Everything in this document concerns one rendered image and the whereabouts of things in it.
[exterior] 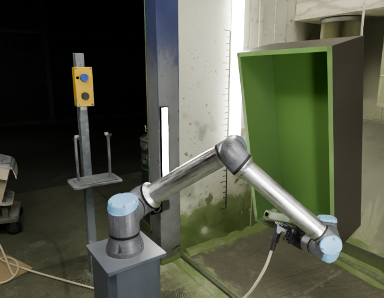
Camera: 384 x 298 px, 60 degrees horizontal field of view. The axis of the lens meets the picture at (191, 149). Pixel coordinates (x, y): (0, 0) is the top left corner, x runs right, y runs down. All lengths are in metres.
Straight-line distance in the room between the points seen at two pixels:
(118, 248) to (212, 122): 1.40
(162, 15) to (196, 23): 0.29
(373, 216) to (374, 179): 0.32
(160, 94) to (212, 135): 0.59
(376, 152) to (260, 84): 1.39
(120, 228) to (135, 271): 0.21
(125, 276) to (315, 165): 1.46
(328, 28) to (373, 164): 1.23
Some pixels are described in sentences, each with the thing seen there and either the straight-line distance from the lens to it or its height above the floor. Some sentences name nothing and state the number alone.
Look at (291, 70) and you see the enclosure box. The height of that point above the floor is 1.53.
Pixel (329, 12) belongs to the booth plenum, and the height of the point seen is 2.00.
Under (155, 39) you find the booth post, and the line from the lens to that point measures 2.41.
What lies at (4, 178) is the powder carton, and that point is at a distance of 3.45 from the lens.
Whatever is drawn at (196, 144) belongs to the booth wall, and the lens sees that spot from 2.64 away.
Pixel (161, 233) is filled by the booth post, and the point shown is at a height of 0.29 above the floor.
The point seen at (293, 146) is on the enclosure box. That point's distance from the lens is 2.47.
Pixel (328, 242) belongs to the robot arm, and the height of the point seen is 0.82.
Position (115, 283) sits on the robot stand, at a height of 0.56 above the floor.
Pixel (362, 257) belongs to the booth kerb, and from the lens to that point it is 3.05.
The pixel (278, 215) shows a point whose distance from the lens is 1.89.
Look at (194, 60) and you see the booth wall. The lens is 2.57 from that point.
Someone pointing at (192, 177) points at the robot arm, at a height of 1.01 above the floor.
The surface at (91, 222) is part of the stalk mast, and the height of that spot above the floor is 0.43.
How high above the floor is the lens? 1.50
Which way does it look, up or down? 13 degrees down
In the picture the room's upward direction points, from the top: straight up
